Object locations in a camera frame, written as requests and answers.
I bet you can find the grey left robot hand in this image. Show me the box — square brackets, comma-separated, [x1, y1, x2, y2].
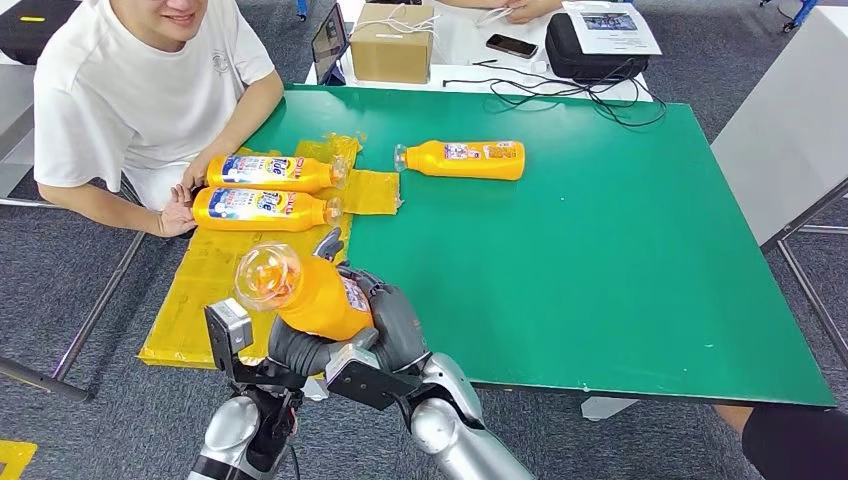
[266, 314, 380, 379]

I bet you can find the person's left hand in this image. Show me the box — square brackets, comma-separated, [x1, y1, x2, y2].
[182, 148, 213, 193]
[506, 0, 564, 24]

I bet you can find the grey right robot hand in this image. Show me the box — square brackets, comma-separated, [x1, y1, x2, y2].
[312, 227, 432, 374]

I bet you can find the person's right hand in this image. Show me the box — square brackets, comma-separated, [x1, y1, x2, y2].
[155, 183, 199, 238]

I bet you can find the orange detergent bottle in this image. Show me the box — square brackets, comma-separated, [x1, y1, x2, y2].
[394, 139, 527, 182]
[192, 186, 344, 233]
[205, 154, 350, 195]
[233, 241, 376, 342]

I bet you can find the person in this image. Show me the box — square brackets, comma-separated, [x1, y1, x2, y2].
[714, 404, 848, 480]
[33, 0, 286, 240]
[433, 0, 564, 25]

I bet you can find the black smartphone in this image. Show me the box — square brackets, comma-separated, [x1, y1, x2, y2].
[485, 33, 539, 60]

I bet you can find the black carry bag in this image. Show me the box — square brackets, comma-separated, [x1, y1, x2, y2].
[544, 13, 652, 83]

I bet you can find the yellow taped mat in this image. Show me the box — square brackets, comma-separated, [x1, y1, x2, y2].
[139, 134, 402, 371]

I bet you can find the white table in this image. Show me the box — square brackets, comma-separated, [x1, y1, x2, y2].
[304, 0, 656, 104]

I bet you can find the printed paper sheet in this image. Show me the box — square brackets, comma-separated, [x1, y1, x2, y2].
[563, 1, 664, 57]

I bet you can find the grey table with metal legs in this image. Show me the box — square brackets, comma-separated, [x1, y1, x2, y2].
[0, 62, 148, 403]
[710, 6, 848, 366]

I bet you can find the brown cardboard box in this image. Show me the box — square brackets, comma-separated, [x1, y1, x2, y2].
[349, 3, 437, 85]

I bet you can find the black case with yellow stripe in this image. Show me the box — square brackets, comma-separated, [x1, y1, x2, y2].
[0, 0, 84, 66]

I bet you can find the white cable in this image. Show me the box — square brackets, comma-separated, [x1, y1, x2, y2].
[352, 3, 442, 36]
[473, 6, 515, 28]

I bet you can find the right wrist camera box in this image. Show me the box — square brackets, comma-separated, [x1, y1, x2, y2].
[324, 343, 425, 412]

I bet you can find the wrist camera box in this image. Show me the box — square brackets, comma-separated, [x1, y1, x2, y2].
[324, 343, 425, 412]
[203, 298, 254, 372]

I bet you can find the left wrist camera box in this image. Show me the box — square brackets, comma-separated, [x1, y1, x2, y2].
[203, 298, 254, 372]

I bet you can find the black cable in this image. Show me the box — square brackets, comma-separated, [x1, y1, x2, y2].
[442, 59, 669, 129]

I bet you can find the blue wheeled frame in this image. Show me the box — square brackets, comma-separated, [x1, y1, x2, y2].
[761, 0, 823, 34]

